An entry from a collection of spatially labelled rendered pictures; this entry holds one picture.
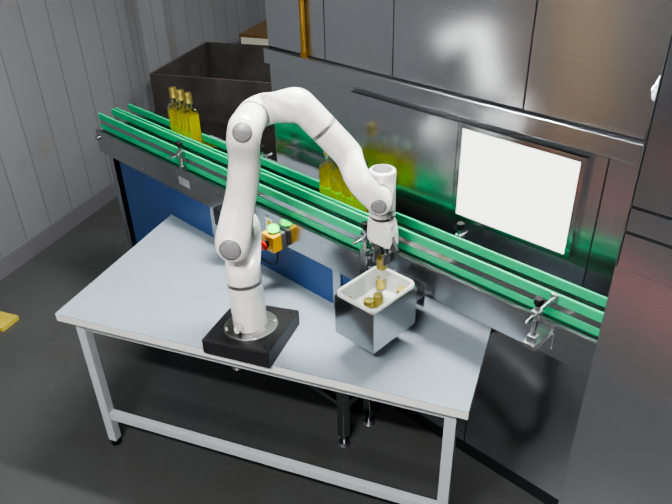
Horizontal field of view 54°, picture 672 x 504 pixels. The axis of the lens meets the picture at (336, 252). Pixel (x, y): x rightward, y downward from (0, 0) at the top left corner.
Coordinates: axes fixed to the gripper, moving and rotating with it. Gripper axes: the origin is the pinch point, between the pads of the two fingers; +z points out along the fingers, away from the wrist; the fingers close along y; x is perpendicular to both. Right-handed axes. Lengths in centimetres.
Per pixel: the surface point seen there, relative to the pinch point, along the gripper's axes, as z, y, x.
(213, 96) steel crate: 40, 277, -121
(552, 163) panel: -34, -38, -32
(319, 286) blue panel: 30.3, 34.8, -2.6
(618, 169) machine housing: -37, -56, -35
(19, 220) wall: 82, 280, 31
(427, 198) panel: -8.0, 5.5, -29.6
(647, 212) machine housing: -46, -78, 1
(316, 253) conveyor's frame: 13.7, 33.4, -0.7
